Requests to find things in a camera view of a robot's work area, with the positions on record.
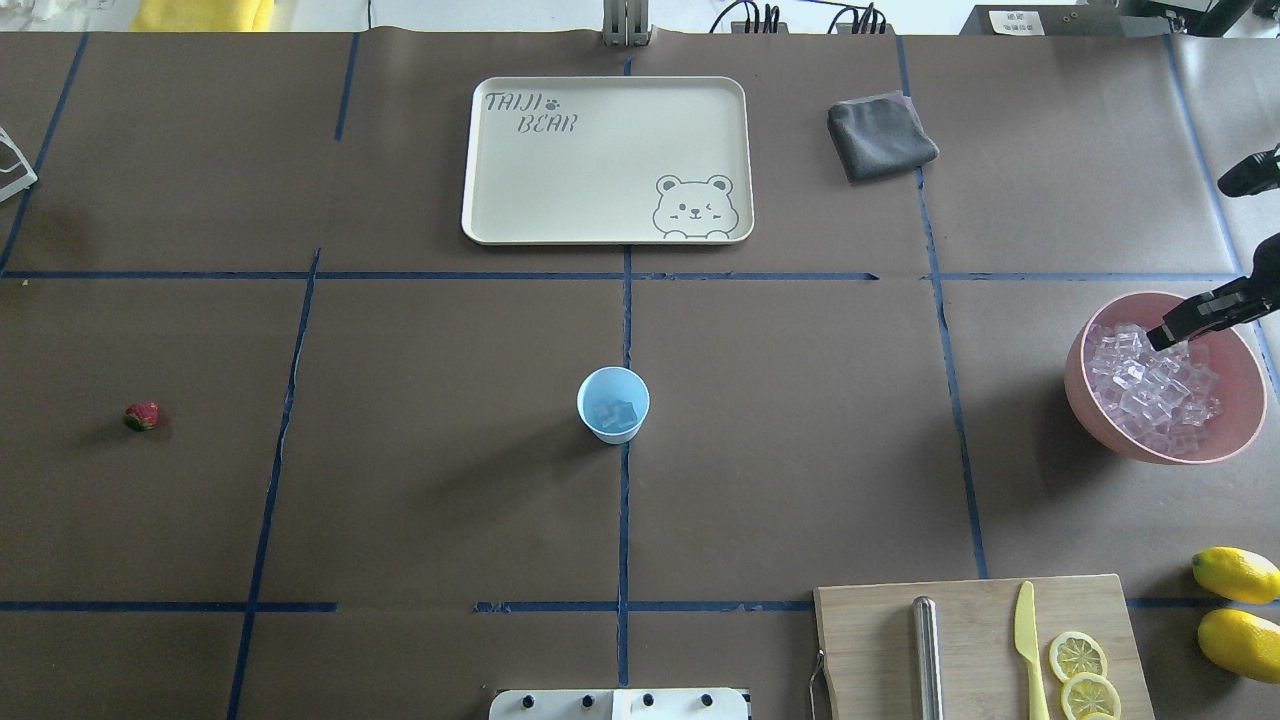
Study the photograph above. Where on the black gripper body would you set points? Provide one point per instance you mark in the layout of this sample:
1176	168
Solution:
1212	307

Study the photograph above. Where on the clear ice cube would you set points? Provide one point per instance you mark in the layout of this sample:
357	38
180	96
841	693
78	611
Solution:
602	413
626	417

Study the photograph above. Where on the red strawberry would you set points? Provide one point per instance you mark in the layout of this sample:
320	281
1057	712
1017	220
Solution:
143	416

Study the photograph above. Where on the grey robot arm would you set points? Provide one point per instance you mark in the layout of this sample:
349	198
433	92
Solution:
1265	260

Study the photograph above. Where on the pink bowl of ice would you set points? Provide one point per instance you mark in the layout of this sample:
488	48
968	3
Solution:
1192	403

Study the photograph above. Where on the light blue plastic cup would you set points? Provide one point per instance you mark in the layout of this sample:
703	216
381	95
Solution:
619	383

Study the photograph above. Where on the whole lemon far side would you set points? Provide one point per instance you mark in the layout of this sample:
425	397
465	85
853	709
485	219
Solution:
1236	574

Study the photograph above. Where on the whole lemon near bowl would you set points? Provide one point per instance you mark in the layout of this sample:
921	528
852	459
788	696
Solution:
1241	643

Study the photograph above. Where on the yellow plastic knife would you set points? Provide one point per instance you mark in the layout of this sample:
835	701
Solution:
1025	639

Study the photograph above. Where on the lemon slices row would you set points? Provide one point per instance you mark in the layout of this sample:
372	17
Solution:
1081	665

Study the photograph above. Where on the grey folded cloth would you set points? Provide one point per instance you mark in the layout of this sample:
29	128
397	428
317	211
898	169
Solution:
879	136

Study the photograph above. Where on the wooden cutting board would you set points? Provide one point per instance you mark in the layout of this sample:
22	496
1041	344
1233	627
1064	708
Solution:
868	636

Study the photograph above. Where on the black power strip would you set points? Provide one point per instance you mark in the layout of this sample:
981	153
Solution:
846	24

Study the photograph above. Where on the cream bear tray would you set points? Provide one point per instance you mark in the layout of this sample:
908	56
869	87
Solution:
608	160

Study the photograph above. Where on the yellow folded cloth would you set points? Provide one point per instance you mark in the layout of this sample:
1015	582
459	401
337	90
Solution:
183	16

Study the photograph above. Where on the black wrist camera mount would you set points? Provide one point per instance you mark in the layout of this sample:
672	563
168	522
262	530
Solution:
1258	173

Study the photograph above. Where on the steel handled knife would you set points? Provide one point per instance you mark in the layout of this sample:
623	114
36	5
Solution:
928	657

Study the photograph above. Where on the aluminium frame post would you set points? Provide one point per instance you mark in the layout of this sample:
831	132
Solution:
626	23

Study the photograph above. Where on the white wire cup rack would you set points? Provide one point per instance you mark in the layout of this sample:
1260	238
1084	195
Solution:
17	174

